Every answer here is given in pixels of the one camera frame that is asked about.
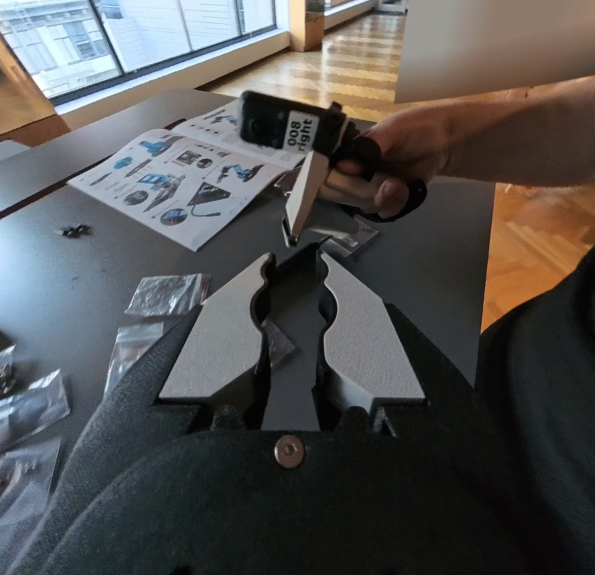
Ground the dark grey desk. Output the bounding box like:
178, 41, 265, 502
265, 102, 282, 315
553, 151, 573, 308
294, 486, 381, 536
0, 118, 497, 575

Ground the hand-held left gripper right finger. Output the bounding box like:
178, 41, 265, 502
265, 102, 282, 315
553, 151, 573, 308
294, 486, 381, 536
318, 251, 426, 410

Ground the person's right hand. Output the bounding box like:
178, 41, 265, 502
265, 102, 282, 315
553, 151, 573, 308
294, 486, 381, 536
338, 104, 456, 216

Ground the printed instruction booklet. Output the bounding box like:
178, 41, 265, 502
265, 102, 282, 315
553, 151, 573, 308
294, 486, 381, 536
67, 98, 307, 252

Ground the group of small clear bags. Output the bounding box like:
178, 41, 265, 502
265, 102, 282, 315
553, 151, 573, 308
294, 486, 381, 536
0, 273, 297, 575

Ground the large glass window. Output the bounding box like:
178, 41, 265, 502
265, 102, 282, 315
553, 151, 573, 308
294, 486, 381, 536
0, 0, 280, 100

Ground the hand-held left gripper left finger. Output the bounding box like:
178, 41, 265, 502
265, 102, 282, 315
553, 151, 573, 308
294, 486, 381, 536
158, 253, 277, 403

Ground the white labelled clear bag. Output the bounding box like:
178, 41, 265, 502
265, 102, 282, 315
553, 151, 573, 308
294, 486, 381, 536
321, 231, 379, 259

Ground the person's black clothing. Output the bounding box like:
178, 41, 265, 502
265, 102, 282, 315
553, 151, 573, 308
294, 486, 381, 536
474, 250, 595, 575

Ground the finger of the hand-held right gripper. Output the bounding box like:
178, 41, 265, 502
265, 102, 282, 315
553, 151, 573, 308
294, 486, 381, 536
282, 152, 329, 249

